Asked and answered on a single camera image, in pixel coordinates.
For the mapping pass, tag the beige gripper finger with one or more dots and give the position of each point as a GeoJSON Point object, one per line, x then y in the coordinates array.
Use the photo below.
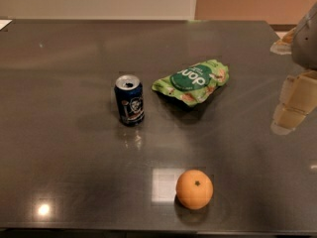
{"type": "Point", "coordinates": [283, 45]}
{"type": "Point", "coordinates": [298, 98]}

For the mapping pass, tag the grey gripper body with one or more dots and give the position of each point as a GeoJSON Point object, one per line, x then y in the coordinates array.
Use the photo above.
{"type": "Point", "coordinates": [305, 49]}

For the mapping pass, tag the green rice chip bag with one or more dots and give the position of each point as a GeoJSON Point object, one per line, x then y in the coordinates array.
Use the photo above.
{"type": "Point", "coordinates": [194, 84]}

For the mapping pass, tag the orange fruit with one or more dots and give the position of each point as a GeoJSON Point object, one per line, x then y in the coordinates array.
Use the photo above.
{"type": "Point", "coordinates": [194, 189]}

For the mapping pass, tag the blue soda can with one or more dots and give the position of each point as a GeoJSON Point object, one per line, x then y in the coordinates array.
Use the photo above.
{"type": "Point", "coordinates": [129, 96]}

